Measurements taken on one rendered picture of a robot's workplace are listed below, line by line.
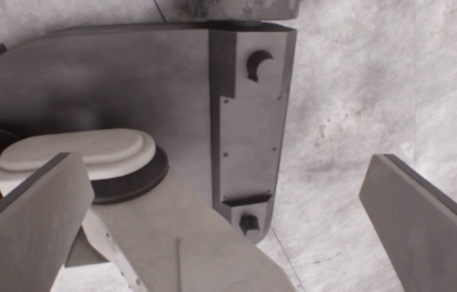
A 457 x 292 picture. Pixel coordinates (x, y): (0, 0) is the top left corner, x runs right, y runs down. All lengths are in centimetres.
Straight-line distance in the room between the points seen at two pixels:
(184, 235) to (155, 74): 27
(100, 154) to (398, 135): 92
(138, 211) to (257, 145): 28
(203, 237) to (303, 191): 68
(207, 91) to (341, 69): 42
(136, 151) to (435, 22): 85
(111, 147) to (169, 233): 14
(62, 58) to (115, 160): 20
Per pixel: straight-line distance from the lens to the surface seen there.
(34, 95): 51
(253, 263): 24
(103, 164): 35
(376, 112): 92
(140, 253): 29
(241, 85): 43
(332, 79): 77
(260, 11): 44
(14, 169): 40
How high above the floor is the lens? 61
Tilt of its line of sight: 57 degrees down
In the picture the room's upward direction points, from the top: 157 degrees clockwise
